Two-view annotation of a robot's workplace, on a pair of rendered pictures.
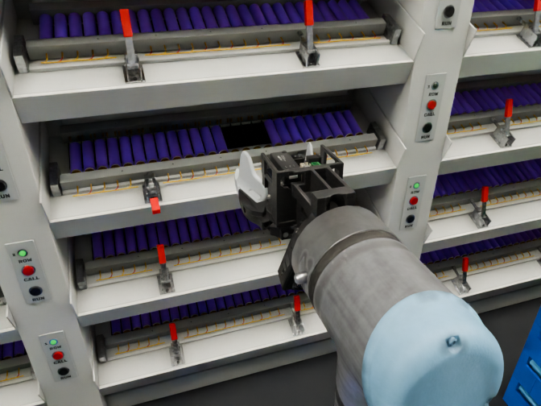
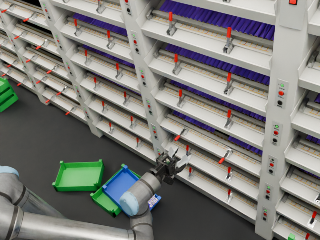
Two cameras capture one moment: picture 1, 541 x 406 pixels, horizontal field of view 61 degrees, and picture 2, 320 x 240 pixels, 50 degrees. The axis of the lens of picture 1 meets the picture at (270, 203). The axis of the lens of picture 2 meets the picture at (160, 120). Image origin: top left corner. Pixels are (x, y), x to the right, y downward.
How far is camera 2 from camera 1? 1.29 m
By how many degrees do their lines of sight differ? 52
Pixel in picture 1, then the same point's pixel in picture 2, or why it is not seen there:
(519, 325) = not seen: outside the picture
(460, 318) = (129, 199)
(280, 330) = (223, 195)
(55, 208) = (163, 121)
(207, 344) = (200, 181)
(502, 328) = not seen: outside the picture
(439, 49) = (273, 149)
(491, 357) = (129, 207)
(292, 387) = (221, 216)
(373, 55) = (251, 136)
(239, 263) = (210, 165)
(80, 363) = not seen: hidden behind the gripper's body
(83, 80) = (170, 99)
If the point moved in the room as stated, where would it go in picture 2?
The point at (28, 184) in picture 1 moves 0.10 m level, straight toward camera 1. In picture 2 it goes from (155, 115) to (146, 127)
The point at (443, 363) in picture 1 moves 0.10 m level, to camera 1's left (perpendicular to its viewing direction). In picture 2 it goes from (123, 201) to (112, 185)
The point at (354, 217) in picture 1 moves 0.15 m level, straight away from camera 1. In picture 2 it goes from (148, 177) to (182, 164)
